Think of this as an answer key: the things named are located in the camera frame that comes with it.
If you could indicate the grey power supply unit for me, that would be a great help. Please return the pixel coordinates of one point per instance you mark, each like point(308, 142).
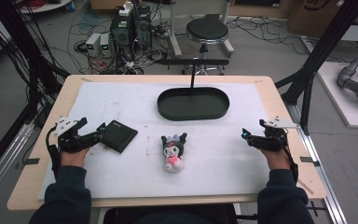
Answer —
point(92, 43)
point(105, 45)

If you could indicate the black frame strut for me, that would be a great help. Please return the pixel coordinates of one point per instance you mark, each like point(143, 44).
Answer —
point(323, 53)

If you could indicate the black tape piece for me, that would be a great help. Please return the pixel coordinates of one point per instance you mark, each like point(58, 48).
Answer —
point(31, 161)
point(309, 160)

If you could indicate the cardboard box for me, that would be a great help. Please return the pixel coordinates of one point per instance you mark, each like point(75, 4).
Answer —
point(310, 18)

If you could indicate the black square wallet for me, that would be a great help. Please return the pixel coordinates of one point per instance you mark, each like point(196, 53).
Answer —
point(118, 136)

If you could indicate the black and pink plush toy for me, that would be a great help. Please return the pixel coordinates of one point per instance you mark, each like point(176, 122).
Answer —
point(173, 152)

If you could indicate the black oval tray with T-bar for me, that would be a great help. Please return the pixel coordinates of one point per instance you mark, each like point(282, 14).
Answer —
point(192, 105)

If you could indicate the person's left hand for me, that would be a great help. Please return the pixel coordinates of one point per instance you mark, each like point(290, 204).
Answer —
point(73, 158)

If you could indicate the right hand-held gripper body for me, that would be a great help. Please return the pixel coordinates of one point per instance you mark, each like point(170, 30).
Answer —
point(272, 140)

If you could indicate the white table leg frame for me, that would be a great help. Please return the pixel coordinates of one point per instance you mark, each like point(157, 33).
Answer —
point(175, 34)

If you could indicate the aluminium rail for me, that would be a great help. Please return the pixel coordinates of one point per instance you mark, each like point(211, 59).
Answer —
point(320, 174)
point(6, 158)

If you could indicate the white table mat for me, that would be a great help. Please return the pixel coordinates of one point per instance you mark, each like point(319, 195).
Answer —
point(199, 177)

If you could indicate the black computer tower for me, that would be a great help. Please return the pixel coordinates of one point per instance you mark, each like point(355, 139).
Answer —
point(121, 35)
point(143, 26)

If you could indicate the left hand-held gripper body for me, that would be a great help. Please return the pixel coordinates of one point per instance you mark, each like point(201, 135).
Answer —
point(70, 141)

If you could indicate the white power strip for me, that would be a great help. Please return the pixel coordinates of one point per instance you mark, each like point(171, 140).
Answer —
point(126, 8)

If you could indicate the black round stool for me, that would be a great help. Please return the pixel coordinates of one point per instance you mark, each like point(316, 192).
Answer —
point(207, 29)

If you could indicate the person's right hand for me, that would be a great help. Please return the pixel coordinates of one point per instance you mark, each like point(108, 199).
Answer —
point(276, 159)

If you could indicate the white platform board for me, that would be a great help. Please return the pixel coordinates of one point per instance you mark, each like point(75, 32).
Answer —
point(341, 102)

